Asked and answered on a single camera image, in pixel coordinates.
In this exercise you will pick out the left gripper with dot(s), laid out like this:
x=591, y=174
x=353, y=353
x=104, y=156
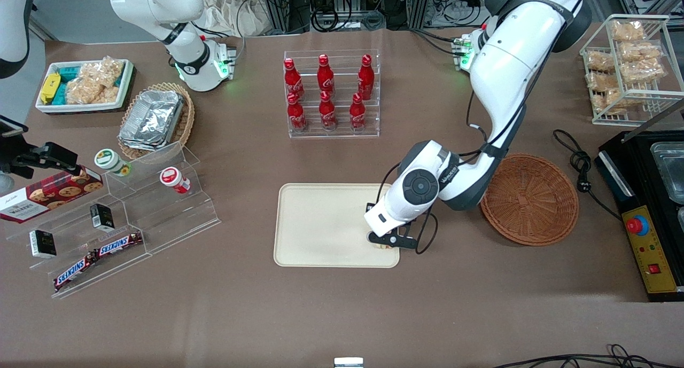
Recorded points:
x=369, y=206

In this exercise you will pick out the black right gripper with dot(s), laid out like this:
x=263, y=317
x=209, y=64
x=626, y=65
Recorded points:
x=33, y=158

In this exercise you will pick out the triangular sandwich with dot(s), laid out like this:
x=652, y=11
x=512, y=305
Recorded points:
x=370, y=235

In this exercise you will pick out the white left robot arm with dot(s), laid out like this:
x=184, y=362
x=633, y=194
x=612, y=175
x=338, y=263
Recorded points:
x=507, y=63

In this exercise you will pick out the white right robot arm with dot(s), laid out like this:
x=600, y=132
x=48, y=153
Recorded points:
x=160, y=5

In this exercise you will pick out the beige rectangular tray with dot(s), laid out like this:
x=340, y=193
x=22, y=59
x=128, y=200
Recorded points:
x=320, y=224

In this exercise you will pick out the light wicker basket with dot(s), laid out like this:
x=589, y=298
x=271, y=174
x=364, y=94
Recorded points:
x=186, y=127

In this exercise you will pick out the brown wicker basket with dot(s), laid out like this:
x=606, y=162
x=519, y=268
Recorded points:
x=534, y=208

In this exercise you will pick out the red tartan cookie box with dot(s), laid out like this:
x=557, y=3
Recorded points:
x=48, y=197

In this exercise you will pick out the green lid yogurt cup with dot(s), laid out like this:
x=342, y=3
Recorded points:
x=109, y=161

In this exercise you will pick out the white plastic bin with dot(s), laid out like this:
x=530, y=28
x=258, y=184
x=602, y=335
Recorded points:
x=80, y=108

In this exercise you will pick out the teal snack packet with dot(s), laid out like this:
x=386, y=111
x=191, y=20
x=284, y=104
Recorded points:
x=69, y=71
x=60, y=94

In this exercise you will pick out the yellow snack packet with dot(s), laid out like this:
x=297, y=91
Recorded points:
x=50, y=87

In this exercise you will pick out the small black box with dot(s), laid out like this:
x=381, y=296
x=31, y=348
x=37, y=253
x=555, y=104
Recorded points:
x=101, y=217
x=43, y=244

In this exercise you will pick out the clear bag of rice crackers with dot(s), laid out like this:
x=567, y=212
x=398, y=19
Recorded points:
x=96, y=82

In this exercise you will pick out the clear acrylic bottle rack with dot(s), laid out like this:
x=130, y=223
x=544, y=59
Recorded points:
x=342, y=132

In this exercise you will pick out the stacked foil containers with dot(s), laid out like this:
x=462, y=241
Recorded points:
x=152, y=119

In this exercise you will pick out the Snickers bar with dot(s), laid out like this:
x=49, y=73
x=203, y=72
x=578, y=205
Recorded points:
x=118, y=244
x=74, y=273

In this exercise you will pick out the red cola bottle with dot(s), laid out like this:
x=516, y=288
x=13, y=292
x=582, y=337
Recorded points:
x=325, y=77
x=296, y=114
x=357, y=113
x=366, y=78
x=293, y=79
x=327, y=112

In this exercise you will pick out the red lid yogurt cup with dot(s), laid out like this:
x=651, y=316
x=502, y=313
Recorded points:
x=172, y=178

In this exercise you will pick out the clear acrylic stepped display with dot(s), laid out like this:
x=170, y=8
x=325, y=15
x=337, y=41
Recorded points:
x=160, y=218

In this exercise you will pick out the beige cloth bag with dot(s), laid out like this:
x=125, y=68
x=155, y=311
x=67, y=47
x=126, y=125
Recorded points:
x=230, y=15

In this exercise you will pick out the puffed snack bag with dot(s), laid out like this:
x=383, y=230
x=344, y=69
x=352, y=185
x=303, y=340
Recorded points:
x=606, y=102
x=601, y=82
x=644, y=71
x=640, y=52
x=628, y=30
x=600, y=61

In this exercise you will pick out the red emergency stop button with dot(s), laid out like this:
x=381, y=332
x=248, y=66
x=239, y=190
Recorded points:
x=637, y=226

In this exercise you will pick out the black countertop appliance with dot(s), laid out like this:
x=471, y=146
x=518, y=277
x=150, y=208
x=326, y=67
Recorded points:
x=638, y=170

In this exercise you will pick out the steel pan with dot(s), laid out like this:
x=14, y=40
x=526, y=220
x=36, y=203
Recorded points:
x=670, y=170

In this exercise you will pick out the aluminium profile post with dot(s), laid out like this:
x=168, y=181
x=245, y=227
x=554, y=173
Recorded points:
x=421, y=5
x=279, y=7

